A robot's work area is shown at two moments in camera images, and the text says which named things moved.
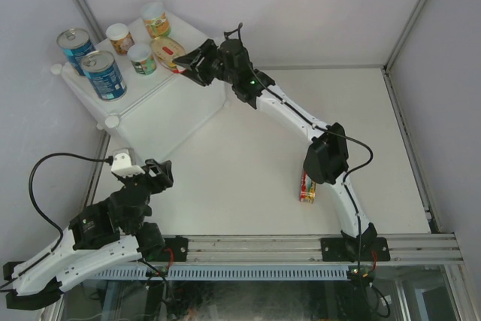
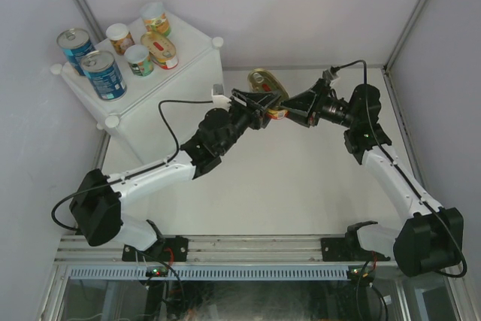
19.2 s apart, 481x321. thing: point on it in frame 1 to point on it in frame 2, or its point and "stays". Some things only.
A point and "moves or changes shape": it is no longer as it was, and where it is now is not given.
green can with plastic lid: [155, 19] stays
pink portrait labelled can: [120, 37] stays
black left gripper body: [144, 179] to [240, 118]
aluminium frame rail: [406, 249] stays
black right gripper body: [221, 73] to [329, 108]
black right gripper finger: [202, 74] to [298, 116]
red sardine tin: [308, 188] moves or changes shape
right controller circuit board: [366, 273] stays
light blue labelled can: [75, 42] stays
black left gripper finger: [161, 173] to [264, 119]
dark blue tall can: [103, 71] stays
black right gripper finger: [198, 59] to [301, 103]
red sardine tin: [165, 49] moves or changes shape
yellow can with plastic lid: [142, 59] stays
